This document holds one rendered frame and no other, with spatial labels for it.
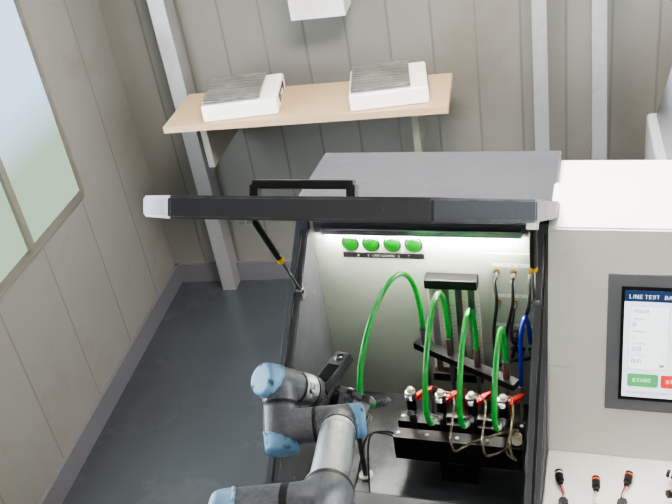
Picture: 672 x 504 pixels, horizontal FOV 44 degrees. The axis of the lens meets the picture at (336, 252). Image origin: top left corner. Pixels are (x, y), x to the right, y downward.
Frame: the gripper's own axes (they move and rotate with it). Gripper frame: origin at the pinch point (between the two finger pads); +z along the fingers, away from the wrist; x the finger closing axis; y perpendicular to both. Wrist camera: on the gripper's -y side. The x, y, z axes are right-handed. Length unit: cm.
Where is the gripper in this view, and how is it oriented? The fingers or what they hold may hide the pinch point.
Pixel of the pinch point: (368, 397)
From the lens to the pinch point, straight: 208.5
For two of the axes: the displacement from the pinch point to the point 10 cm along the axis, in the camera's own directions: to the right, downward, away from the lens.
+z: 6.7, 3.0, 6.8
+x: 7.0, 0.6, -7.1
